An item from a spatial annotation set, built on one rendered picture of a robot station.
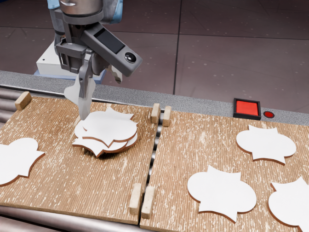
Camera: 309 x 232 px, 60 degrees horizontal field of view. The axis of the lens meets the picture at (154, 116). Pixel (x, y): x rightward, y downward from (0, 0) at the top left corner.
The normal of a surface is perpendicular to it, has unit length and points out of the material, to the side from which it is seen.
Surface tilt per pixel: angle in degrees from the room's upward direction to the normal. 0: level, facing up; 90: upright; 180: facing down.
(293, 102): 0
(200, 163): 0
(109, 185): 0
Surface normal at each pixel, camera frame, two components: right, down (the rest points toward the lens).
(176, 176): 0.00, -0.76
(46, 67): -0.11, 0.65
